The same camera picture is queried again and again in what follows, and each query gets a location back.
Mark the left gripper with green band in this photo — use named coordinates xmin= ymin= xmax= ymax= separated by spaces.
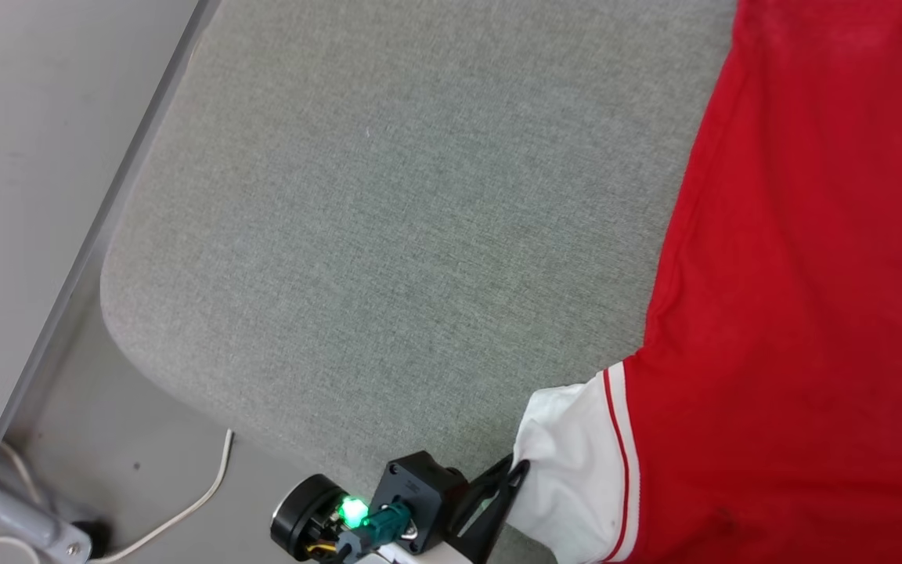
xmin=269 ymin=454 xmax=532 ymax=564

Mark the red shirt with white sleeves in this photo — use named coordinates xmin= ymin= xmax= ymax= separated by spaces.
xmin=510 ymin=0 xmax=902 ymax=564

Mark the teal camera cable connector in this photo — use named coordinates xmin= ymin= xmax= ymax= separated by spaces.
xmin=339 ymin=501 xmax=413 ymax=561

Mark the white power cable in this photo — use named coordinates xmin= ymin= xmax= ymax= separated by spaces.
xmin=89 ymin=428 xmax=235 ymax=564

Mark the grey metal rail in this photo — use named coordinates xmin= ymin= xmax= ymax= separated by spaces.
xmin=0 ymin=0 xmax=225 ymax=479

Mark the grey metal tube frame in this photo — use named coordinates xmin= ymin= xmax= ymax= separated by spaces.
xmin=0 ymin=475 xmax=96 ymax=564

